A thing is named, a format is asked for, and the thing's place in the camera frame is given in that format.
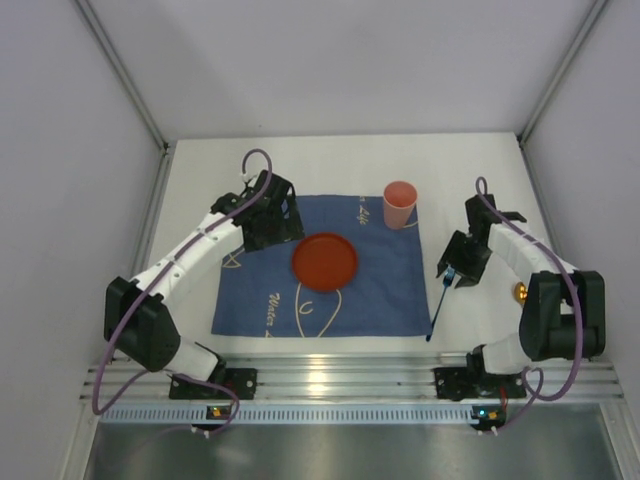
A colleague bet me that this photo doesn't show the gold metal spoon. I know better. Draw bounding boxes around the gold metal spoon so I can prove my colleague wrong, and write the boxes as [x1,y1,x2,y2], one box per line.
[512,282,528,305]

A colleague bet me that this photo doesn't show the orange plastic plate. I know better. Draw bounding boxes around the orange plastic plate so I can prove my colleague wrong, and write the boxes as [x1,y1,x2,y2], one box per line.
[291,232,359,293]

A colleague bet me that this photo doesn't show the pink plastic cup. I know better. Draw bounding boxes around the pink plastic cup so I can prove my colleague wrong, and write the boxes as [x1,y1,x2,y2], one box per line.
[383,181,418,230]

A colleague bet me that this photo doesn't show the blue cloth placemat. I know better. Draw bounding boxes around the blue cloth placemat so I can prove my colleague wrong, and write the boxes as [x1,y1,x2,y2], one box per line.
[211,195,431,338]

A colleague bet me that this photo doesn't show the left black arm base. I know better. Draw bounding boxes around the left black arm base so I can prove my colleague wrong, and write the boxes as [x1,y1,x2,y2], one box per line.
[169,368,258,400]

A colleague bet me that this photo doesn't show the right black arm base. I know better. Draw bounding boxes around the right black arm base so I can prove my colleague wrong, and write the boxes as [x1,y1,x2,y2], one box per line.
[433,367,526,402]

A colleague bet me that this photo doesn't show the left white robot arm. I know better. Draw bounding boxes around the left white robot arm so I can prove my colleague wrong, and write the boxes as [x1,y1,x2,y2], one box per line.
[104,171,304,383]

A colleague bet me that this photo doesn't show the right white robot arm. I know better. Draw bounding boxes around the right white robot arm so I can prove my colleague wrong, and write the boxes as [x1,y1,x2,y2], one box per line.
[436,193,606,402]

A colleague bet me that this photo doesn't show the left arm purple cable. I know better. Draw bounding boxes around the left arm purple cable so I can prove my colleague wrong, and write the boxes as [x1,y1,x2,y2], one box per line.
[92,148,274,436]

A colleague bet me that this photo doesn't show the aluminium frame rail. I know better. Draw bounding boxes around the aluminium frame rail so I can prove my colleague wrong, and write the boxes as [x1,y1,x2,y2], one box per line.
[98,354,624,405]

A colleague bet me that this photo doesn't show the perforated grey cable duct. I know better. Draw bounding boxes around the perforated grey cable duct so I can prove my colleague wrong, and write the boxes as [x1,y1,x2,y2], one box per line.
[101,403,504,425]

